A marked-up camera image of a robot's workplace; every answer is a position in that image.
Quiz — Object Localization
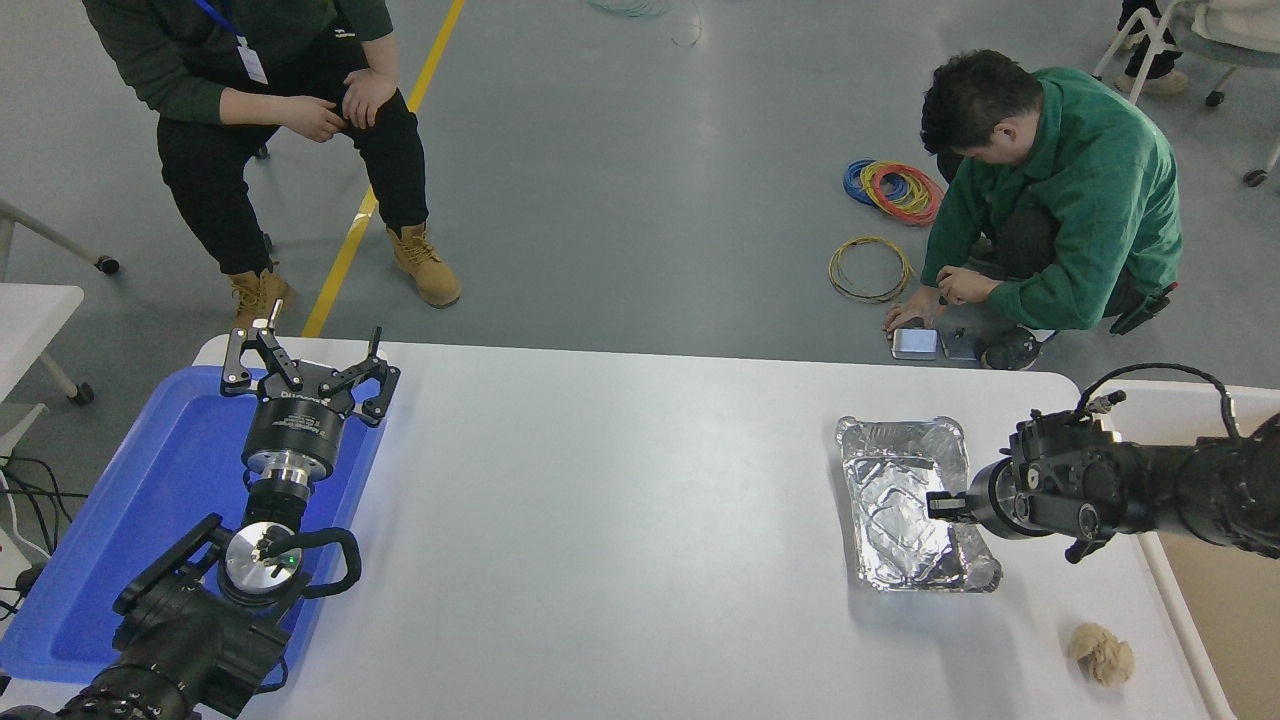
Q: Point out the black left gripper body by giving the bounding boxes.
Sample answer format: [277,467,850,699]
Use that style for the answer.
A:
[242,365,357,481]

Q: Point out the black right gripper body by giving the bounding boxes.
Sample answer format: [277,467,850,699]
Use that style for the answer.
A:
[963,460,1023,541]

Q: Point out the rectangular foil tray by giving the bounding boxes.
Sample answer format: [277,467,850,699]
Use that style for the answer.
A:
[836,415,1003,594]

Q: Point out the person's right hand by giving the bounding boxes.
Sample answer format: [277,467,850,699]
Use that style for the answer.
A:
[883,288,946,336]
[283,93,349,143]

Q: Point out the person's left hand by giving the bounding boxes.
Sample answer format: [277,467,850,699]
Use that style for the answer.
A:
[340,68,399,129]
[937,267,1001,306]

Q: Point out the grey wheeled chair leg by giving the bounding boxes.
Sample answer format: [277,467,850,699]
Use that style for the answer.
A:
[0,200,121,277]

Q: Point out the blue plastic tray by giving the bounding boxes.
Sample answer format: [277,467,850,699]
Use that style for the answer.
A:
[0,365,389,686]

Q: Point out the person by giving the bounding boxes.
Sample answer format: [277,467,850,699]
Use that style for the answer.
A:
[1113,0,1280,98]
[883,48,1184,373]
[80,0,463,331]

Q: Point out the crumpled tan paper ball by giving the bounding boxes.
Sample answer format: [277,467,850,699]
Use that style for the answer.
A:
[1066,622,1137,688]

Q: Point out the white side table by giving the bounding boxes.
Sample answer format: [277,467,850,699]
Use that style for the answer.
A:
[0,283,98,413]

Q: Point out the large pale bin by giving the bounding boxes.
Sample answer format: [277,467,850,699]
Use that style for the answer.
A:
[1083,378,1280,720]

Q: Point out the white power strip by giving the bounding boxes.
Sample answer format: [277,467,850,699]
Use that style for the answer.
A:
[0,525,41,591]

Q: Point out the white wheeled chair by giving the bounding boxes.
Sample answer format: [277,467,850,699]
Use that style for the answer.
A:
[1093,0,1280,188]

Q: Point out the yellow and black cable coil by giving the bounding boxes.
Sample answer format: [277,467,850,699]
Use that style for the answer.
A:
[827,236,916,305]

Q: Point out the black cable bundle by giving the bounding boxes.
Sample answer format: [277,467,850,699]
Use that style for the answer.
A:
[0,455,89,621]

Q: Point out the blue cable coil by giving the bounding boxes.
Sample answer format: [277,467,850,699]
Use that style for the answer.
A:
[843,158,906,208]

